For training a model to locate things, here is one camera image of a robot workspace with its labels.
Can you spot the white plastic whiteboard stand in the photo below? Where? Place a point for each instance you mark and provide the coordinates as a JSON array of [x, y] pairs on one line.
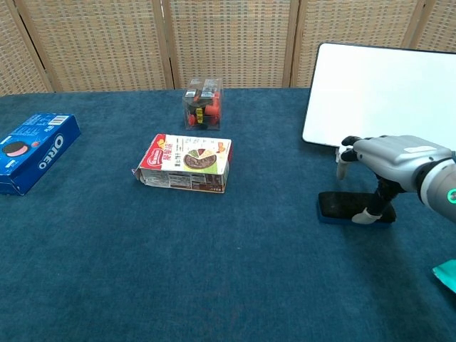
[[337, 155]]

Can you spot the red white snack carton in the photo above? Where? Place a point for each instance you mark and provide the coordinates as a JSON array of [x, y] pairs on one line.
[[189, 164]]

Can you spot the teal object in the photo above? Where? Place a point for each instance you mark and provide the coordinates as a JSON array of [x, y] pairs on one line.
[[447, 274]]

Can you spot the white magnetic whiteboard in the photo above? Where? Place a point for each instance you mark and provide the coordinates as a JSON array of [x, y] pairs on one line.
[[381, 96]]

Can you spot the clear box of clips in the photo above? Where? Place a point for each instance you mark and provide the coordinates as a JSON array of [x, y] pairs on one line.
[[203, 105]]

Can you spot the blue table cloth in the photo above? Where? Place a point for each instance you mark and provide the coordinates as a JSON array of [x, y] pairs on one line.
[[228, 249]]

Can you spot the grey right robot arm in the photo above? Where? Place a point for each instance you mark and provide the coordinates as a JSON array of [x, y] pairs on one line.
[[440, 185]]

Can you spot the black blue whiteboard eraser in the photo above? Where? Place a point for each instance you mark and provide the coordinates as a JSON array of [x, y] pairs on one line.
[[338, 206]]

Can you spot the blue Oreo cookie box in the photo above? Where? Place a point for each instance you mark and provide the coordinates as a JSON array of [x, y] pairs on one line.
[[35, 149]]

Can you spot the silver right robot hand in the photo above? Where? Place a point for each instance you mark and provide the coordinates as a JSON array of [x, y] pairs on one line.
[[392, 156]]

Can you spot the woven wooden folding screen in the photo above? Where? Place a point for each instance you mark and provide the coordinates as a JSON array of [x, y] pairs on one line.
[[107, 42]]

